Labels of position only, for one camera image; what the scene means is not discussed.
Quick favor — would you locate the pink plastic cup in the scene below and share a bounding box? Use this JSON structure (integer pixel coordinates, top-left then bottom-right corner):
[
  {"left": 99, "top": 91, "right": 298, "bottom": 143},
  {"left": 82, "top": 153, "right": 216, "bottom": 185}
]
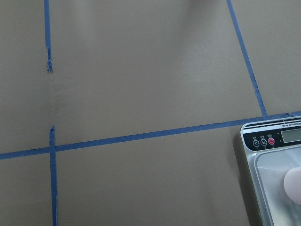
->
[{"left": 283, "top": 167, "right": 301, "bottom": 205}]

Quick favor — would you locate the digital kitchen scale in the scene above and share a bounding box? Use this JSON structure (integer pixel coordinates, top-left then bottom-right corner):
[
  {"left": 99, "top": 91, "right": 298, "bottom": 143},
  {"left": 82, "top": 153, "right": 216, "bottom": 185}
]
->
[{"left": 240, "top": 116, "right": 301, "bottom": 226}]

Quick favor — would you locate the brown paper table cover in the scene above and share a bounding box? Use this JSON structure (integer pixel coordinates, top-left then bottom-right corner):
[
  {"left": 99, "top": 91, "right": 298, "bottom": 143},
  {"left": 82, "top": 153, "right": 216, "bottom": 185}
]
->
[{"left": 0, "top": 0, "right": 301, "bottom": 226}]

